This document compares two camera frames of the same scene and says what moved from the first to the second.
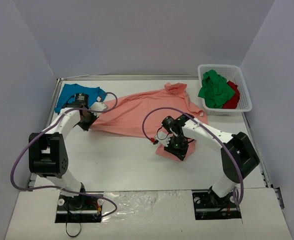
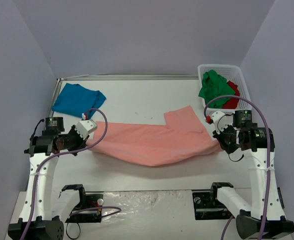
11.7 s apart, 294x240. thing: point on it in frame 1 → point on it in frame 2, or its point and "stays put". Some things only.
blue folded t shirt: [70, 90] stays put
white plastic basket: [233, 73] stays put
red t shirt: [233, 102] stays put
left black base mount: [83, 208] stays put
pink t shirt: [140, 114] → [183, 136]
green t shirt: [215, 91] stays put
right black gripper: [176, 151] → [223, 138]
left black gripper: [86, 123] → [77, 141]
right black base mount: [207, 206] stays put
